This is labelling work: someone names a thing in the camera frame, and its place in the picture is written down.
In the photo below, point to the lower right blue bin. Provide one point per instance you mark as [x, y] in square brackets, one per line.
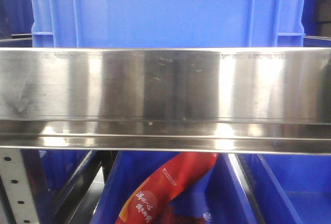
[290, 188]

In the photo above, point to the lower middle blue bin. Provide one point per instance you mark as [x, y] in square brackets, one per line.
[217, 197]

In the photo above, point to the stainless steel shelf rail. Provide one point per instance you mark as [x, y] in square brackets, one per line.
[237, 100]

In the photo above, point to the blue plastic bin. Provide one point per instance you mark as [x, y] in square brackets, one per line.
[167, 23]

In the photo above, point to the perforated steel rack upright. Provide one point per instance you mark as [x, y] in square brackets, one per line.
[25, 186]

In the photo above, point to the red snack bag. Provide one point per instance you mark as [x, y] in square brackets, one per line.
[165, 184]

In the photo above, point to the lower left blue bin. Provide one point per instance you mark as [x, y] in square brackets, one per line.
[59, 165]

